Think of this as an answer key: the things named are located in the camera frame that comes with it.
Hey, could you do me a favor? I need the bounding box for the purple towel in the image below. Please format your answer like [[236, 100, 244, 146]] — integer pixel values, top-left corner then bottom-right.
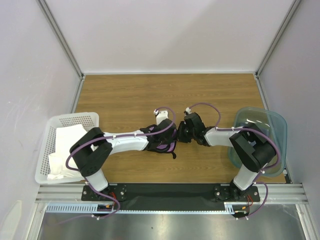
[[145, 125, 177, 159]]

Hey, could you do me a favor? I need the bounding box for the clear blue plastic tray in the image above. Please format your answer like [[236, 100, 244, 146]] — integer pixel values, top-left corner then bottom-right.
[[233, 107, 288, 178]]

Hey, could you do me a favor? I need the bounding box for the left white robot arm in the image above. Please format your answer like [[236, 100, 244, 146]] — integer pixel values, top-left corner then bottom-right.
[[65, 119, 177, 200]]

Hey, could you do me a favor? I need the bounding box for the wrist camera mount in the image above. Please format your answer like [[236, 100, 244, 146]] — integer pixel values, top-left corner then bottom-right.
[[184, 107, 192, 115], [153, 109, 169, 125]]

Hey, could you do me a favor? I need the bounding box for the white towel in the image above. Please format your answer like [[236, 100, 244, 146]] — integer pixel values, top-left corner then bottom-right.
[[47, 124, 88, 183]]

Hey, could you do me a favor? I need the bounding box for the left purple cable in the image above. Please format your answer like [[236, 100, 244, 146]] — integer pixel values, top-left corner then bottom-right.
[[56, 107, 177, 222]]

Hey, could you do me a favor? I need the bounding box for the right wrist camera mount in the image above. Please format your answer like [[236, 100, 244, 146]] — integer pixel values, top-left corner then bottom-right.
[[184, 107, 192, 115]]

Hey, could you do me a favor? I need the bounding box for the aluminium frame rail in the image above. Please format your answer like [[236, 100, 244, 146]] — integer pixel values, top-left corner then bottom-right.
[[35, 183, 308, 218]]

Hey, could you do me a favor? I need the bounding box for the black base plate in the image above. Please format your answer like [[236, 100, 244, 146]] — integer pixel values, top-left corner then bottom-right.
[[81, 182, 262, 211]]

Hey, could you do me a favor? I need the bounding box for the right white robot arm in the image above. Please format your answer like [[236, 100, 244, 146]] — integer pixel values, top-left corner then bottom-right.
[[177, 112, 281, 201]]

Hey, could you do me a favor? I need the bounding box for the white plastic laundry basket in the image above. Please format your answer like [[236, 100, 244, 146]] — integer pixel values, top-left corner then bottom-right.
[[35, 112, 99, 185]]

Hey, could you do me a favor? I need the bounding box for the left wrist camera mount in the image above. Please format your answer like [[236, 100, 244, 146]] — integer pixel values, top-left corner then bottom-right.
[[153, 109, 169, 125]]

